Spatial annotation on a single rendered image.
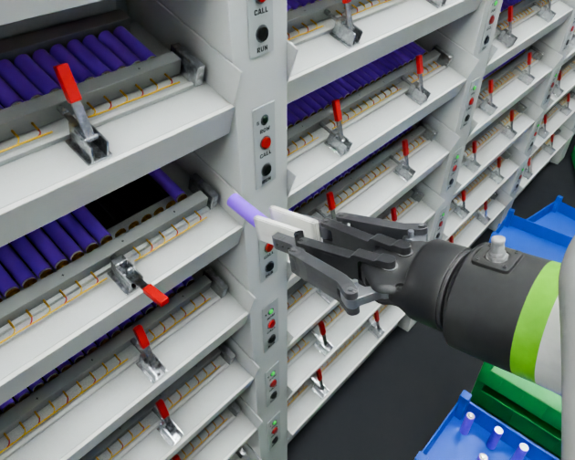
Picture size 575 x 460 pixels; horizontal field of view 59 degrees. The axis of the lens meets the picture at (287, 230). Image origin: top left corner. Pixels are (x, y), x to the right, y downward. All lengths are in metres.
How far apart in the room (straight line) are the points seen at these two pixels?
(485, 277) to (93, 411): 0.57
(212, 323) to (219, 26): 0.46
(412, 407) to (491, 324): 1.23
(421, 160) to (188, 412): 0.76
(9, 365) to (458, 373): 1.36
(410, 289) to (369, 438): 1.13
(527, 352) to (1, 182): 0.46
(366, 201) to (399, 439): 0.74
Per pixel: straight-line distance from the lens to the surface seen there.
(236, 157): 0.67
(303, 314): 1.10
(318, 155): 0.87
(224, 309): 0.86
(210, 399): 0.99
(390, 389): 1.63
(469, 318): 0.40
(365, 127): 0.97
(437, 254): 0.43
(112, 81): 0.60
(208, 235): 0.71
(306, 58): 0.75
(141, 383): 0.80
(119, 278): 0.66
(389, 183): 1.15
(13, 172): 0.54
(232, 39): 0.60
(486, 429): 1.24
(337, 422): 1.56
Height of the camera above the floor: 1.35
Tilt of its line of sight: 40 degrees down
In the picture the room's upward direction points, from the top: straight up
